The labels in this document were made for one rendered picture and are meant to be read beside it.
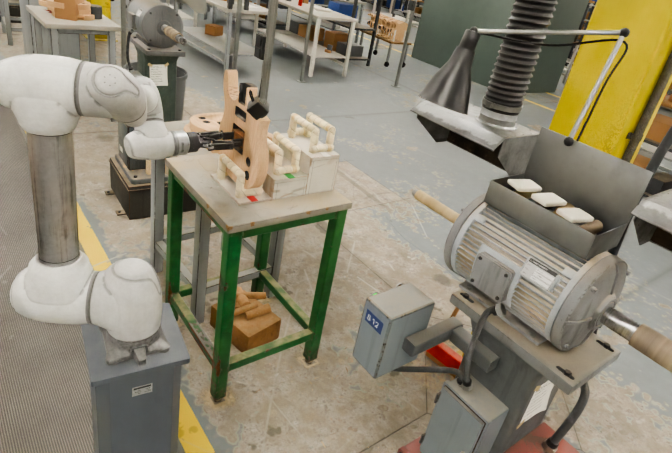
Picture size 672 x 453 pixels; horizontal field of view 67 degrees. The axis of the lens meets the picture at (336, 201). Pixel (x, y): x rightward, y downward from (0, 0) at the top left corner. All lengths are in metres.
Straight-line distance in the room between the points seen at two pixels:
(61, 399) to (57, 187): 1.29
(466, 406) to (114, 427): 1.05
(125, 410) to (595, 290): 1.35
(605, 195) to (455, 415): 0.66
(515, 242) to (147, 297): 1.01
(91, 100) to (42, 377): 1.61
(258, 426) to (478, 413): 1.24
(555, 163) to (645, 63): 0.85
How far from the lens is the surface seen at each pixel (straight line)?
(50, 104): 1.35
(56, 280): 1.57
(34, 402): 2.58
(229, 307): 2.09
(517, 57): 1.39
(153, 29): 3.41
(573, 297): 1.22
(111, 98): 1.29
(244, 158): 1.99
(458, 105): 1.32
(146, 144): 1.85
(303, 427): 2.43
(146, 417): 1.83
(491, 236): 1.31
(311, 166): 2.09
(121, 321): 1.60
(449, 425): 1.47
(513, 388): 1.42
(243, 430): 2.40
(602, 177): 1.34
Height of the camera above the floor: 1.89
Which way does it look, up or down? 27 degrees down
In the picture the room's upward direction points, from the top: 11 degrees clockwise
